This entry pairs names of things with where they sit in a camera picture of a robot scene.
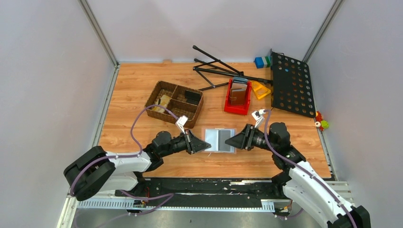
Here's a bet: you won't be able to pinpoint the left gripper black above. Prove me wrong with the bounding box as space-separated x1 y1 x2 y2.
161 129 211 157

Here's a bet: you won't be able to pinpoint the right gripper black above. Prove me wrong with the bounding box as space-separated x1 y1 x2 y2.
225 123 277 153

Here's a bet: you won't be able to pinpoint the black credit card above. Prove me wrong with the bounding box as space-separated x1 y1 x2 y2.
218 129 231 152
184 90 202 102

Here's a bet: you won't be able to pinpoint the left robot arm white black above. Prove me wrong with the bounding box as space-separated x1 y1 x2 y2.
63 129 211 201

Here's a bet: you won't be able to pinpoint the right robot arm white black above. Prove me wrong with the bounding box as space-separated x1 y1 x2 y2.
225 122 371 228

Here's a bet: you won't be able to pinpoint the cards in basket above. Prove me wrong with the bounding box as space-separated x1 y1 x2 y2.
152 95 171 113

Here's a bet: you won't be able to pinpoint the red plastic bin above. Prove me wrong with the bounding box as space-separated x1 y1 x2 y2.
224 77 251 115

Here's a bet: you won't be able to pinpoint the brown wicker divided basket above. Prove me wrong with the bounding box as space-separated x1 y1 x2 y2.
145 81 203 129

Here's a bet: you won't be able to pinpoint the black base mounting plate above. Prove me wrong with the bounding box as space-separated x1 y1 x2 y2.
128 178 291 209

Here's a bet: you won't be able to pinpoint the brown wallet in bin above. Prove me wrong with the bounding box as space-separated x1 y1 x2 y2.
229 83 247 106

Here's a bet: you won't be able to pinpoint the yellow plastic triangle toy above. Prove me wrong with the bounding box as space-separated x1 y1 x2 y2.
251 81 271 100

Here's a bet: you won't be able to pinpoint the black folding stand legs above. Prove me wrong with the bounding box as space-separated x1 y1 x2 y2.
192 45 273 90

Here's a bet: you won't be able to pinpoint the black perforated music stand tray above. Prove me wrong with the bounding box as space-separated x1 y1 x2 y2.
270 51 316 118

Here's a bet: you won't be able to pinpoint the blue green white blocks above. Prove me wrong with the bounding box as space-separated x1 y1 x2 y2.
254 56 271 69

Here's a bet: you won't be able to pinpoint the red green toy pieces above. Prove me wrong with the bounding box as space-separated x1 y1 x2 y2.
315 111 329 132

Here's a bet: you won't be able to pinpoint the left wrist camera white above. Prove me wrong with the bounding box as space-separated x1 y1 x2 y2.
175 115 188 133

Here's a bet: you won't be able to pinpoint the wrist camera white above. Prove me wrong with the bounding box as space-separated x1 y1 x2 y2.
175 115 188 133
251 109 267 128

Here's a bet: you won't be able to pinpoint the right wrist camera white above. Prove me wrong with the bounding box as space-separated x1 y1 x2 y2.
251 109 267 128

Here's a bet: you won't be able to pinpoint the aluminium frame rail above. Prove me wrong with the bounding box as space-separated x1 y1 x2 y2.
76 178 354 213

